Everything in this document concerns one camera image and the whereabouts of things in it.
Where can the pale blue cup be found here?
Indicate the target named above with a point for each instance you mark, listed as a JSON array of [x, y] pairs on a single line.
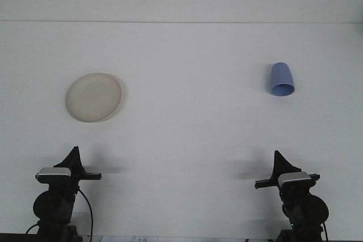
[[280, 76]]

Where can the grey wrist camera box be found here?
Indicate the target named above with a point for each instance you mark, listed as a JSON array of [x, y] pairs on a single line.
[[293, 178], [54, 172]]

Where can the pale round plate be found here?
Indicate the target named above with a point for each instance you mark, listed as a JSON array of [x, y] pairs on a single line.
[[93, 97]]

